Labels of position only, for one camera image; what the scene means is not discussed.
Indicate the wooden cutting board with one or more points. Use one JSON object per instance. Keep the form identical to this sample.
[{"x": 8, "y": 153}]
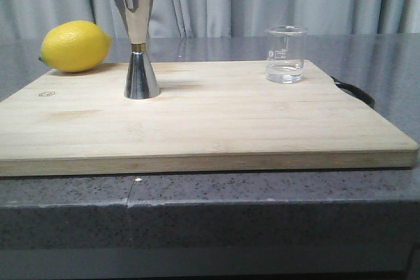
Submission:
[{"x": 208, "y": 116}]

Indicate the yellow lemon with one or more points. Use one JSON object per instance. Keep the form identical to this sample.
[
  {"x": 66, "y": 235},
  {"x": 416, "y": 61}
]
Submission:
[{"x": 75, "y": 46}]

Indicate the steel double jigger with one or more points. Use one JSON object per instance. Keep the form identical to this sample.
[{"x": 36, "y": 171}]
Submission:
[{"x": 141, "y": 81}]

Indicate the black cutting board handle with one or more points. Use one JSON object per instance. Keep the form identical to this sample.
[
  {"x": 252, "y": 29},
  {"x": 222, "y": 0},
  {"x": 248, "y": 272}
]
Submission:
[{"x": 355, "y": 92}]

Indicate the clear glass beaker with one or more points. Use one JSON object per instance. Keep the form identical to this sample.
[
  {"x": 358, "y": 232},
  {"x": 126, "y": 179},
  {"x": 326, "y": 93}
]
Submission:
[{"x": 285, "y": 56}]

